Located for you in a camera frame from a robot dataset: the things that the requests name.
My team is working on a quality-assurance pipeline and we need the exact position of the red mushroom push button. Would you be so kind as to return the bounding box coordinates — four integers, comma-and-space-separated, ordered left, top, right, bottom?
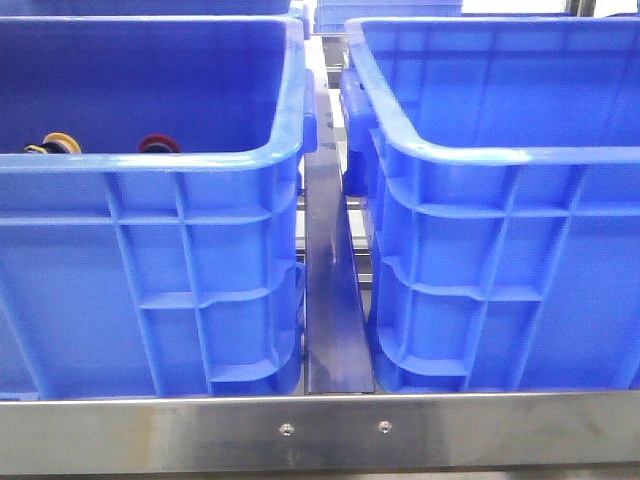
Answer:
137, 133, 181, 154

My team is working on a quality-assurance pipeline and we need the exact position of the yellow mushroom push button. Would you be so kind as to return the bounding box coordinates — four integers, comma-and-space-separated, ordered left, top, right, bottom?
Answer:
22, 132, 82, 154

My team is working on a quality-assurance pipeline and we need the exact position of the dark metal divider bar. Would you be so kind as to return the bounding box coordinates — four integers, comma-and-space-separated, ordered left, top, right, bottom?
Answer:
304, 80, 375, 395

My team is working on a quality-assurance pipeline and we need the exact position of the right blue plastic bin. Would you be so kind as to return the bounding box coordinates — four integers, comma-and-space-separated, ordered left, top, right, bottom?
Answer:
342, 17, 639, 392

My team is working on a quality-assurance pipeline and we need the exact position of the blue plastic bin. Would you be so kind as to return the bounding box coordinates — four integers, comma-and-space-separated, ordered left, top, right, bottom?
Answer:
342, 17, 639, 392
1, 16, 316, 401

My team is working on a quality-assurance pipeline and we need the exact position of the left blue plastic bin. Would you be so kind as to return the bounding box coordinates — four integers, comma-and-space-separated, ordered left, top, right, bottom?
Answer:
1, 16, 316, 401

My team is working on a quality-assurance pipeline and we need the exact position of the far right blue bin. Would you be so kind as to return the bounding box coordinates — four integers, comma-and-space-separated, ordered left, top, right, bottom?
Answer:
314, 0, 463, 33

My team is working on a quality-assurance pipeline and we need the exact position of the far left blue bin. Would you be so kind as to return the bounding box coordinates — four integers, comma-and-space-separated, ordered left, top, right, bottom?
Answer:
1, 0, 308, 18

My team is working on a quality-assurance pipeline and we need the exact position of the stainless steel front rail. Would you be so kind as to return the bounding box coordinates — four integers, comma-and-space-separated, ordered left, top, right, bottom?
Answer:
1, 391, 639, 475

